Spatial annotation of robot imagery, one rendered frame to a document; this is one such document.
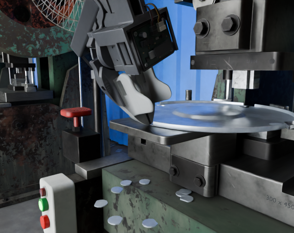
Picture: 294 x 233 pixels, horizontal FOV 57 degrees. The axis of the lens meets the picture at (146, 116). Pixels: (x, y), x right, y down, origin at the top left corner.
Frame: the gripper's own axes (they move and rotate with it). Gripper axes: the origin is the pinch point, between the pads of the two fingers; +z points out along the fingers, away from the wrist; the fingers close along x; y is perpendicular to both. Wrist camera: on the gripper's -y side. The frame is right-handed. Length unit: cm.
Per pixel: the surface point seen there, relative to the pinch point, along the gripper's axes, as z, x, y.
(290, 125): 5.9, 11.1, 16.1
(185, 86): 68, 127, -112
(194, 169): 13.3, 4.3, 2.4
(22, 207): 80, -15, -138
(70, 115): 5.0, 0.8, -29.8
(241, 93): 19.0, 40.7, -9.0
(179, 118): 4.2, 6.3, 0.7
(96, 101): 26, 35, -84
